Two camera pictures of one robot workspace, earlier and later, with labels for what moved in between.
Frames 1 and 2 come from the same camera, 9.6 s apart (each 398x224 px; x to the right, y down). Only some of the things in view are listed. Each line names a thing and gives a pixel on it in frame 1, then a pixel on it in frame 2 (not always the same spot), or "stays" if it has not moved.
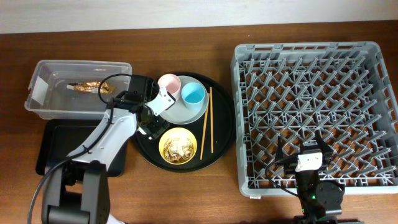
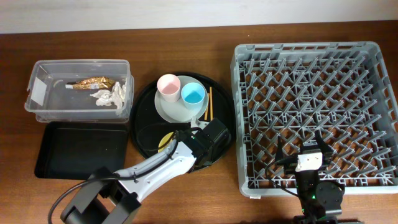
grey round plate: [177, 113] stays
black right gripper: [326, 150] stays
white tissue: [142, 130] to [116, 95]
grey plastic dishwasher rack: [290, 91] stays
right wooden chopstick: [211, 117] stays
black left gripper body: [153, 129] to [214, 155]
